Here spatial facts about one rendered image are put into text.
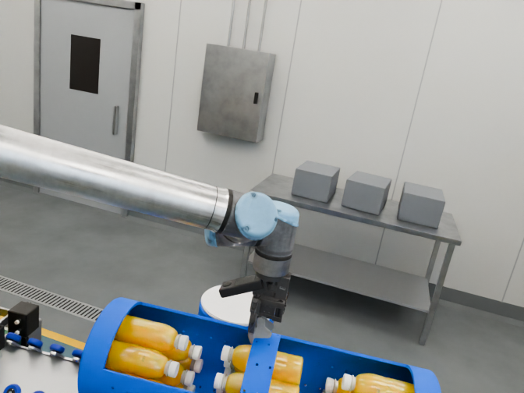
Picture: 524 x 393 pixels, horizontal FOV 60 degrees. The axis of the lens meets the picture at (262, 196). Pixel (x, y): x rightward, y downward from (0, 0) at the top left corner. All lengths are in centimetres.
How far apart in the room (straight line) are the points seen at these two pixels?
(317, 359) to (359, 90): 314
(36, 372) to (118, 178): 90
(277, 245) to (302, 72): 334
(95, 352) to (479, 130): 363
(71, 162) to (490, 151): 382
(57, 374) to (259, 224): 93
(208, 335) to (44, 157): 79
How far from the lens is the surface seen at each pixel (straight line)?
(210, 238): 99
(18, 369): 162
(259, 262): 108
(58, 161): 83
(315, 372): 142
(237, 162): 454
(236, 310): 170
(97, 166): 83
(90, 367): 126
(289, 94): 431
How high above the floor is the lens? 193
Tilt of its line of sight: 17 degrees down
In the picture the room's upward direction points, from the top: 9 degrees clockwise
